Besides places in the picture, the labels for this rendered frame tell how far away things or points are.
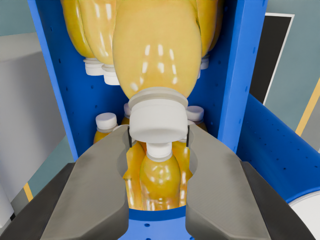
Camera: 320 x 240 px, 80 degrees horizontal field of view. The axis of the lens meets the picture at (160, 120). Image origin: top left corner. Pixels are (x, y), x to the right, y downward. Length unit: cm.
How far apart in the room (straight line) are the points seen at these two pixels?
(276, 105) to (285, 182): 112
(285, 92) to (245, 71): 153
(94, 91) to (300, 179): 61
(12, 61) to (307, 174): 81
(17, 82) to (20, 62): 5
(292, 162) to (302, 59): 109
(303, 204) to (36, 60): 81
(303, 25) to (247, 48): 146
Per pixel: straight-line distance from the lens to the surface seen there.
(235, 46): 20
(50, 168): 216
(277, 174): 73
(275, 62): 146
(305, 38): 169
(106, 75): 28
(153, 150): 28
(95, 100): 41
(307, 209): 72
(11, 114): 54
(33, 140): 61
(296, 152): 79
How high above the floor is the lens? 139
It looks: 62 degrees down
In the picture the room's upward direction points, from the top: 179 degrees counter-clockwise
